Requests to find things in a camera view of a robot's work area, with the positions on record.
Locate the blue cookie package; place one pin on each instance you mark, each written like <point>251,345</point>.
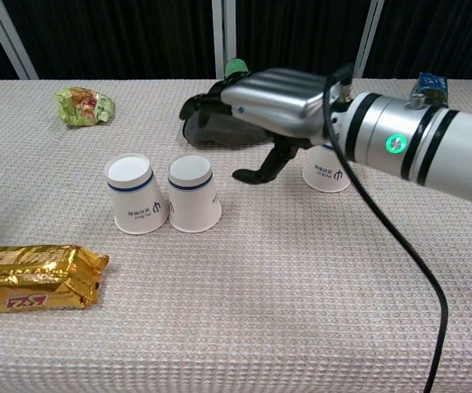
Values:
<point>430,88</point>

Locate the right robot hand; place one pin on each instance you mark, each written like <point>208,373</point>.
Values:
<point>276,106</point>

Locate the white paper cup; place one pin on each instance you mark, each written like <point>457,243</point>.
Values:
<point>327,172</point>
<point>194,196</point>
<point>135,196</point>

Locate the green crumpled snack bag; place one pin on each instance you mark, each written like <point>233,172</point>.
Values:
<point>82,106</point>

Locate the green and grey cloth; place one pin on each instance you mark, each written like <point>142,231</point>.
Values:
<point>219,135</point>

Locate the white frame post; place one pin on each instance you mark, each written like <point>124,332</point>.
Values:
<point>368,39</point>
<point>8,39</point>
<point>224,37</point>

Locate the beige waffle tablecloth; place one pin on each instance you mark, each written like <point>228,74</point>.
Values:
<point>260,286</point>

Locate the gold foil snack package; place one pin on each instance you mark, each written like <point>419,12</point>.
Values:
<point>35,274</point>

